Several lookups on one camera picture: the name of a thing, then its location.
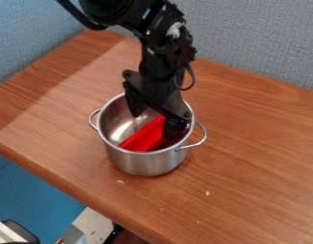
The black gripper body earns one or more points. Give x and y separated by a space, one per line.
158 82

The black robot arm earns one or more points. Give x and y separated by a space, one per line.
158 24

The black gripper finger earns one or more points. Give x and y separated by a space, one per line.
175 128
134 99

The stainless steel pot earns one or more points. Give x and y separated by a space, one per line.
113 124

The red plastic block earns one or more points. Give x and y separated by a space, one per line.
147 138

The white table leg frame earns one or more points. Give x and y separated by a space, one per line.
89 229

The black and white object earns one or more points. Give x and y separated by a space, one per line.
14 234

